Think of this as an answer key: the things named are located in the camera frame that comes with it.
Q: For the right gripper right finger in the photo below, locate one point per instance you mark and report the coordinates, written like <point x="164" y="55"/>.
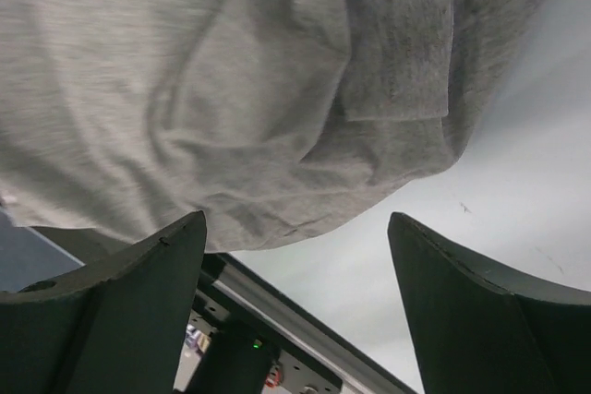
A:
<point x="479" y="326"/>

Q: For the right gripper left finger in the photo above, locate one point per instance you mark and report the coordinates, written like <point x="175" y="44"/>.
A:
<point x="114" y="326"/>

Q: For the grey t-shirt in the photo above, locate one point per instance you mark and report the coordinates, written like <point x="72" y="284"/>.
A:
<point x="281" y="120"/>

